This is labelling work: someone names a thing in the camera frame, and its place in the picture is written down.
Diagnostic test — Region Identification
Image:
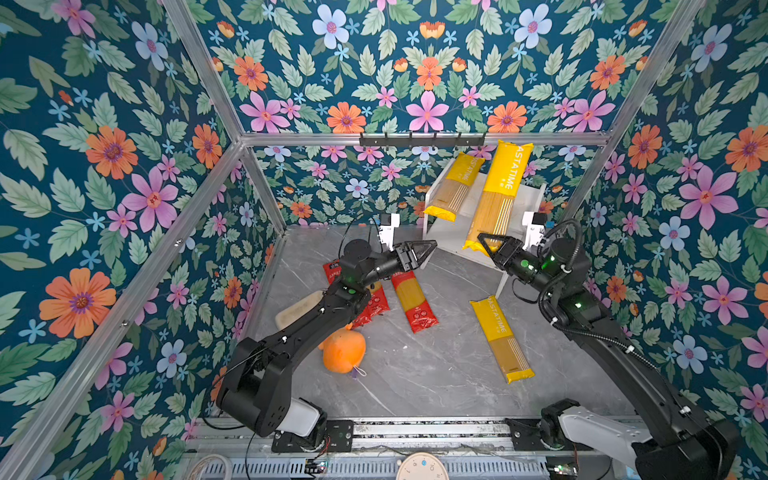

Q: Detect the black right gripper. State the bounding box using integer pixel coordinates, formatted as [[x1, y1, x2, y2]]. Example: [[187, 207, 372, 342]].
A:
[[481, 232, 563, 304]]

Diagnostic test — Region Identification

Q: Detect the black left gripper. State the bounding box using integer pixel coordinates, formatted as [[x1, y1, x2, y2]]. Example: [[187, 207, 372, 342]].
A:
[[359, 238, 436, 289]]

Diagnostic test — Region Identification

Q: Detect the yellow spaghetti bag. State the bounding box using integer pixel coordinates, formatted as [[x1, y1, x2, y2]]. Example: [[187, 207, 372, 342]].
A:
[[471, 296, 535, 384], [463, 141, 534, 255], [424, 153, 485, 222]]

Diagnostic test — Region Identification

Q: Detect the red spaghetti bag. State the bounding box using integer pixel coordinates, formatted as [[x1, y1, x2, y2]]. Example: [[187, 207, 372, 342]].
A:
[[323, 260, 342, 284], [350, 281, 390, 329], [391, 272, 439, 333]]

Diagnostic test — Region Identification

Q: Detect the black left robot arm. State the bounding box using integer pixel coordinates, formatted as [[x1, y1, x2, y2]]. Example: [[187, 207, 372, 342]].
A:
[[215, 239, 437, 444]]

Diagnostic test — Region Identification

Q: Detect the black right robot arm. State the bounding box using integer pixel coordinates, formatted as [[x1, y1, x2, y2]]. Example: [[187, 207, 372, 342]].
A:
[[478, 233, 743, 479]]

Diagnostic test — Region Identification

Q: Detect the white two-tier shelf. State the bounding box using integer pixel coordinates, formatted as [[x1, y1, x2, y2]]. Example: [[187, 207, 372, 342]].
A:
[[422, 173, 546, 297]]

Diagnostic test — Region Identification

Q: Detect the orange plush toy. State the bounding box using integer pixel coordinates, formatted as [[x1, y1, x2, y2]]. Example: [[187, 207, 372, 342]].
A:
[[318, 328, 367, 374]]

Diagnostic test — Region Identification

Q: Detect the beige bread loaf toy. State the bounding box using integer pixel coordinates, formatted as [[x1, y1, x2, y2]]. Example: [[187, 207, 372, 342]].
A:
[[275, 290, 324, 330]]

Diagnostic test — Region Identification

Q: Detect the white round timer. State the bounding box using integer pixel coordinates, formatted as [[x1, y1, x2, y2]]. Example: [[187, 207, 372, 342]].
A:
[[396, 452, 449, 480]]

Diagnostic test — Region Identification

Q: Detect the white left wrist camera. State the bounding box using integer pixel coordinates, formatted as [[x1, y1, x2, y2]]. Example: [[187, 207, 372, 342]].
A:
[[377, 213, 400, 251]]

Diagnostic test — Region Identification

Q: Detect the black hook rail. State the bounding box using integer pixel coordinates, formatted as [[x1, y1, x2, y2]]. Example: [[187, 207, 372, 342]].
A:
[[358, 132, 486, 149]]

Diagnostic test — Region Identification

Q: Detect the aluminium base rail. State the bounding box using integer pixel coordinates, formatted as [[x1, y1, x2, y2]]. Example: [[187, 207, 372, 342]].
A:
[[197, 416, 673, 460]]

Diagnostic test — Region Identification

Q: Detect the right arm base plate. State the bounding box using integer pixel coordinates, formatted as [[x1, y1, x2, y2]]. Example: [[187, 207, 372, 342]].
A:
[[503, 418, 592, 453]]

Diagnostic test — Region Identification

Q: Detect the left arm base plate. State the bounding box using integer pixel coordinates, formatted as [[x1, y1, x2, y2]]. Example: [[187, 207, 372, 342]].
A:
[[271, 419, 355, 454]]

